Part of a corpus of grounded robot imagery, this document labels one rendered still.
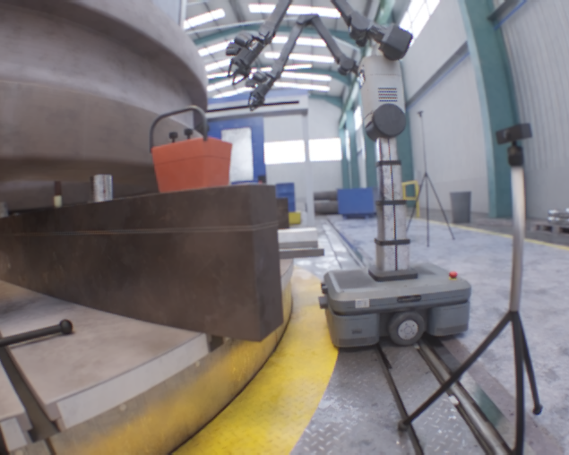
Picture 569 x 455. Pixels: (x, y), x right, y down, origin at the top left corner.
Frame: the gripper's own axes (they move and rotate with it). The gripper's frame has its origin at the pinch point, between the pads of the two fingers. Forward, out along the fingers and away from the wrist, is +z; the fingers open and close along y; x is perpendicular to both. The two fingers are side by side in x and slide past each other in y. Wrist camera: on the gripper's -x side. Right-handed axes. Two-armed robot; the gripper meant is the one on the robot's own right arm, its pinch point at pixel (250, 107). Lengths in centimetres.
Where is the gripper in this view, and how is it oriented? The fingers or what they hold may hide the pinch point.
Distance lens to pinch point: 183.8
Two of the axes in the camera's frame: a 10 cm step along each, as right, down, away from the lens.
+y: -0.3, 0.9, -10.0
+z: -5.7, 8.2, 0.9
